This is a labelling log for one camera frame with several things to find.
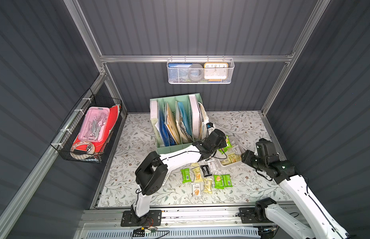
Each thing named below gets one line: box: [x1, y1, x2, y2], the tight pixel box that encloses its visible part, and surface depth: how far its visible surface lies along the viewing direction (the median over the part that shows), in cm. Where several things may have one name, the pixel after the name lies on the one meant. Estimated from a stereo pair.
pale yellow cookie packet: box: [203, 178, 213, 194], surface depth 84 cm
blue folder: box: [158, 109, 177, 147], surface depth 89 cm
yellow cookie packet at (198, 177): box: [192, 166, 203, 183], surface depth 88 cm
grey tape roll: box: [188, 63, 205, 82], surface depth 89 cm
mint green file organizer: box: [149, 93, 203, 155], surface depth 91 cm
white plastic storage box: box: [214, 135, 245, 169], surface depth 98 cm
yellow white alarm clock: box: [203, 62, 229, 82], surface depth 90 cm
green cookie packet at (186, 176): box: [181, 168, 192, 184], surface depth 88 cm
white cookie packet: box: [191, 182, 201, 198], surface depth 84 cm
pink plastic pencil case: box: [78, 107, 110, 143], surface depth 74 cm
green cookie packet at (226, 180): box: [221, 174, 234, 188], surface depth 86 cm
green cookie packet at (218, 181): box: [213, 174, 225, 190], surface depth 86 cm
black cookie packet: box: [200, 164, 213, 178], surface depth 90 cm
